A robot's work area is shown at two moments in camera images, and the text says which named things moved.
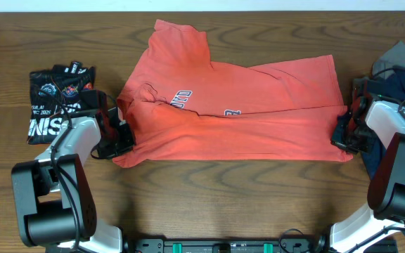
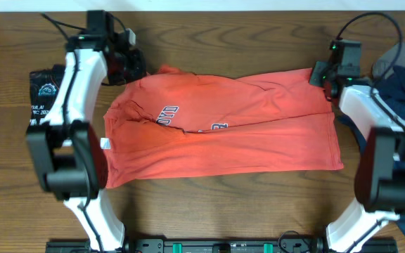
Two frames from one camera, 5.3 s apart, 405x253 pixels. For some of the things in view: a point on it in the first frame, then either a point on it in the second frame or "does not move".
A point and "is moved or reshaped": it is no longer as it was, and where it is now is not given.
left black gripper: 120,135 → 132,65
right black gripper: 337,139 → 315,78
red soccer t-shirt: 185,109 is moved or reshaped
